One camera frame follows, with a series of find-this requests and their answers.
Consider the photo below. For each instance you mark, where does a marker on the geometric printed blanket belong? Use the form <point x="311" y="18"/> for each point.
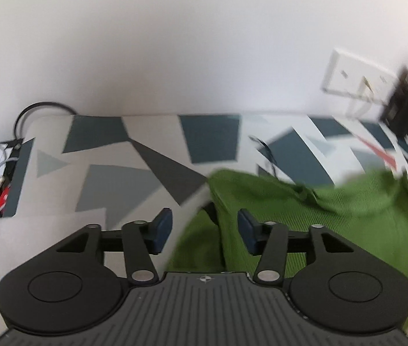
<point x="124" y="187"/>

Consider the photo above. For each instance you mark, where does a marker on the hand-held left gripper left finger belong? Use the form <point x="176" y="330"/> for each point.
<point x="162" y="230"/>

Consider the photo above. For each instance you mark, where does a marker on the white wall socket panel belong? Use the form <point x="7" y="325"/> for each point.
<point x="341" y="75"/>

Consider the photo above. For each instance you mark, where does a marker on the green ribbed top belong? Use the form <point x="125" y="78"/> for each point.
<point x="334" y="230"/>

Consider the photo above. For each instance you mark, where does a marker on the small red object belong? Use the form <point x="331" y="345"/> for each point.
<point x="4" y="198"/>

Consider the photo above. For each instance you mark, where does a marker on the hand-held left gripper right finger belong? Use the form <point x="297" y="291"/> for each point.
<point x="248" y="232"/>

